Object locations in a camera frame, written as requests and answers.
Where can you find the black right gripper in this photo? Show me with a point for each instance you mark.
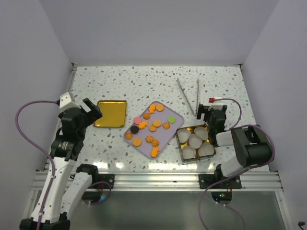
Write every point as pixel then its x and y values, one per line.
pixel 202 109

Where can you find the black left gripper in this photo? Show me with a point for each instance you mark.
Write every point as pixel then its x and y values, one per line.
pixel 92 115

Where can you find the metal tongs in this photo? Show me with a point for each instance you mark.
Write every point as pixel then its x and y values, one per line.
pixel 191 95

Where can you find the green round cookie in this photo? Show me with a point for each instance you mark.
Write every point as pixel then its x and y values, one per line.
pixel 171 119

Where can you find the orange star cookie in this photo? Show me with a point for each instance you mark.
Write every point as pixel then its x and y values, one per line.
pixel 128 136
pixel 166 125
pixel 149 139

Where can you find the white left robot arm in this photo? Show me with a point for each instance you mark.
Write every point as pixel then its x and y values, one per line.
pixel 58 200

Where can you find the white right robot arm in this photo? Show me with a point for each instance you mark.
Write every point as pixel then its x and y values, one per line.
pixel 252 146

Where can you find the gold tin lid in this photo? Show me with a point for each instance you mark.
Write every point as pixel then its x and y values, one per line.
pixel 114 113

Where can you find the green gold cookie tin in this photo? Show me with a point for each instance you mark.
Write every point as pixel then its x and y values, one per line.
pixel 182 145

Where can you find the pink round cookie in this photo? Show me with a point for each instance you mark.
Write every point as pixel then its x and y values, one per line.
pixel 137 120

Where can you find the black round cookie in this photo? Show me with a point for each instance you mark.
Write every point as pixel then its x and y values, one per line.
pixel 134 129

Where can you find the orange fish cookie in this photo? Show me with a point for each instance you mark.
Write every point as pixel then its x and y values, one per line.
pixel 155 152
pixel 152 108
pixel 143 125

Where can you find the orange swirl cookie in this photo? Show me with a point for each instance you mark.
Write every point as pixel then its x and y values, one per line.
pixel 146 116
pixel 155 143

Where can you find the lilac plastic tray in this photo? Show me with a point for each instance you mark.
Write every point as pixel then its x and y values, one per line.
pixel 164 136

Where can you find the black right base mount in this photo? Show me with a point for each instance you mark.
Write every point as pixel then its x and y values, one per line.
pixel 219 182

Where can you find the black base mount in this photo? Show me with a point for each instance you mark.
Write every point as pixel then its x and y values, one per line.
pixel 107 178
pixel 219 182

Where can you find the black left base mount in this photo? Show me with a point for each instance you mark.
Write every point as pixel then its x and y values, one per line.
pixel 107 178

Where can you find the aluminium front rail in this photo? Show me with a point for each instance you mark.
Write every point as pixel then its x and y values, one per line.
pixel 189 182

